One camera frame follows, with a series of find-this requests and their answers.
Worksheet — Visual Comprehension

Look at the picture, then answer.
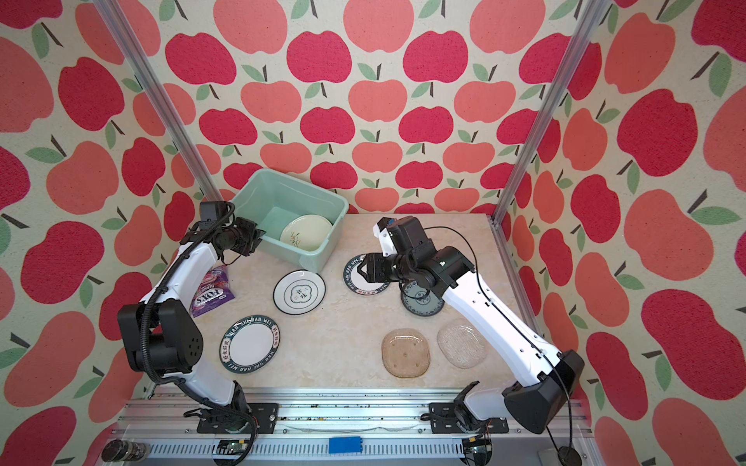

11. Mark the white plate dark lettered rim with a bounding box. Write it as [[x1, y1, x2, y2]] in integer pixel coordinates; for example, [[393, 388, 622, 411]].
[[343, 254, 390, 296]]

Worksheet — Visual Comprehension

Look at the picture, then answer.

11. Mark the left aluminium frame post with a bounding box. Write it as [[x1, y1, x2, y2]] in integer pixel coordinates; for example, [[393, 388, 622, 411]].
[[93, 0, 223, 201]]

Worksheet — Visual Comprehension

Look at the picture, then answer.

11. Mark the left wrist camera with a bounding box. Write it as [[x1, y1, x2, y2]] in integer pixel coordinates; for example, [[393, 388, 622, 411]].
[[199, 201, 233, 231]]

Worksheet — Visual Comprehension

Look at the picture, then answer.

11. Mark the amber glass square plate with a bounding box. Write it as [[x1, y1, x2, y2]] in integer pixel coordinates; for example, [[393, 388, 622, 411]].
[[381, 328, 431, 379]]

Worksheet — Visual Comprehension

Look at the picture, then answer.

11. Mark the clear glass square plate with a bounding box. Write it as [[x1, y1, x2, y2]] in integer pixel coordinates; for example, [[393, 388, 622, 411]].
[[437, 318, 488, 369]]

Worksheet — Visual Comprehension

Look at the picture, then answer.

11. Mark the purple Fox's candy bag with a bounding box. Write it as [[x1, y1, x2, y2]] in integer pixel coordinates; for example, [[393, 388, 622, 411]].
[[190, 266, 235, 318]]

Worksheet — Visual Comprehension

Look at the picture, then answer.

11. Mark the white plate teal cloud outline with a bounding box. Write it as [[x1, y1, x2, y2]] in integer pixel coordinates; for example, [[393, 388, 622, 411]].
[[272, 270, 326, 316]]

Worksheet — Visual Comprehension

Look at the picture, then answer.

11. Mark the mint green plastic bin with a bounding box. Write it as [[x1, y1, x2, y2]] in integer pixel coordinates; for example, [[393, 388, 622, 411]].
[[233, 169, 349, 273]]

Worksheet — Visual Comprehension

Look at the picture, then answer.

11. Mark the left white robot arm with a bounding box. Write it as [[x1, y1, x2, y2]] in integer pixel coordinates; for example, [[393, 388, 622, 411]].
[[118, 217, 264, 433]]

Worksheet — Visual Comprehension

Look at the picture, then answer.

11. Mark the blue block on rail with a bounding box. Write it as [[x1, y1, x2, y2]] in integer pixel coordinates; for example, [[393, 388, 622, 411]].
[[328, 436, 363, 456]]

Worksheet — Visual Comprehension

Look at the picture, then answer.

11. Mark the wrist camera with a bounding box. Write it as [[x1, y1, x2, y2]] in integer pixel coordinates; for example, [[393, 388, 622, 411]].
[[373, 216, 429, 257], [199, 201, 233, 231]]

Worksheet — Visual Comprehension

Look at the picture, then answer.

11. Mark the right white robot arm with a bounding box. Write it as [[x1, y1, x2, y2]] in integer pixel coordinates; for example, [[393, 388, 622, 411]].
[[357, 247, 585, 434]]

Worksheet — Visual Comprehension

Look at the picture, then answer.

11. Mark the dark round cap left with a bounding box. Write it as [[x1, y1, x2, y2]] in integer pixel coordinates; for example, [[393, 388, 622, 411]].
[[101, 439, 150, 462]]

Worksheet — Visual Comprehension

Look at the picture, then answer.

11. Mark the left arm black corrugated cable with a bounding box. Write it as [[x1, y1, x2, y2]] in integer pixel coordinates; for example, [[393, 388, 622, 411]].
[[136, 200, 258, 456]]

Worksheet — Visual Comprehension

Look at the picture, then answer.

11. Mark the dark round object right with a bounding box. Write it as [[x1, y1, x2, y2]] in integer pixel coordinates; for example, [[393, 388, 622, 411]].
[[558, 446, 583, 466]]

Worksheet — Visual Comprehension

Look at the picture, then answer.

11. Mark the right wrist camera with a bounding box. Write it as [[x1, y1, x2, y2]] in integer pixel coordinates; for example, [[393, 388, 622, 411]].
[[373, 216, 429, 257]]

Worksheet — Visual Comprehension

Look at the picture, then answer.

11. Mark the aluminium frame post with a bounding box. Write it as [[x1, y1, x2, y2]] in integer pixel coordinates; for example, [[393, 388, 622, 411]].
[[492, 0, 612, 229], [93, 0, 223, 201]]

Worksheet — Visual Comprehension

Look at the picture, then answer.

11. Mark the cream plate with flower sprig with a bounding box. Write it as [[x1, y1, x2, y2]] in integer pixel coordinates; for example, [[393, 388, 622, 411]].
[[280, 215, 332, 252]]

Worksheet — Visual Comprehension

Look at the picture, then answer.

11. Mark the right aluminium frame post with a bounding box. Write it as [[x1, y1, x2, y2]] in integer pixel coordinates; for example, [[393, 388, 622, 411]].
[[492, 0, 612, 229]]

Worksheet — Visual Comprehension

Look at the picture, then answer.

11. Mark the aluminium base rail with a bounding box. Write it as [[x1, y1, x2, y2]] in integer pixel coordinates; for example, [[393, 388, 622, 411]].
[[91, 389, 603, 465]]

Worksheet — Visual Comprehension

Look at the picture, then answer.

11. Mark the small blue patterned plate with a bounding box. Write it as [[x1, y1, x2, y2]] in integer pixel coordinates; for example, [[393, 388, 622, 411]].
[[400, 281, 445, 318]]

